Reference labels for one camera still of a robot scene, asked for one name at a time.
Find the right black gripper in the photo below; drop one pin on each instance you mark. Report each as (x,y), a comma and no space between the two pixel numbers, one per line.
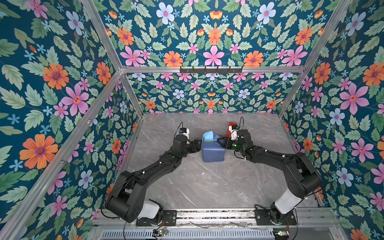
(227,142)

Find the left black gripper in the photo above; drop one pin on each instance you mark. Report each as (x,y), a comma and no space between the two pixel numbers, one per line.
(198,146)

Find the light blue wrapping paper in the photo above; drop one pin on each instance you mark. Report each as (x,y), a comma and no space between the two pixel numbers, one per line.
(212,151)

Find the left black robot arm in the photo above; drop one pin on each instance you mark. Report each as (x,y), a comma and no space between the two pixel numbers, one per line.
(127,199)

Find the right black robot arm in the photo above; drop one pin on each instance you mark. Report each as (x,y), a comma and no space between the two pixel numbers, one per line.
(300,174)

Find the red tape dispenser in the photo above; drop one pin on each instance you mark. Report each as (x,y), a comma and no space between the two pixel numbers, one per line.
(231,127)

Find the white ventilation grille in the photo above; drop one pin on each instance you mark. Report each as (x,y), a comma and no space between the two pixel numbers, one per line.
(187,234)

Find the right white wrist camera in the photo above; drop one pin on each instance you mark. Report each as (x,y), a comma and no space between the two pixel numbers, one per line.
(234,134)

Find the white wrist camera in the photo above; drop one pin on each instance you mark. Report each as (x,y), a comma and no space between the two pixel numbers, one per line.
(184,131)
(234,134)

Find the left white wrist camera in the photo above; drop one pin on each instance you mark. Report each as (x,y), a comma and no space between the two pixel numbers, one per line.
(184,131)

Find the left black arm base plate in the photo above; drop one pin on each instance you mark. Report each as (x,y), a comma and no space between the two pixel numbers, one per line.
(166,217)

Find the black hook rail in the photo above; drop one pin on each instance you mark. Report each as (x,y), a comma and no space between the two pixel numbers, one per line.
(210,70)

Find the aluminium front mounting rail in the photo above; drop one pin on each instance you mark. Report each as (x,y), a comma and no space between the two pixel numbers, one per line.
(237,217)

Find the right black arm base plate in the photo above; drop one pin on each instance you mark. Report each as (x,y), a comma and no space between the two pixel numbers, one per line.
(266,217)

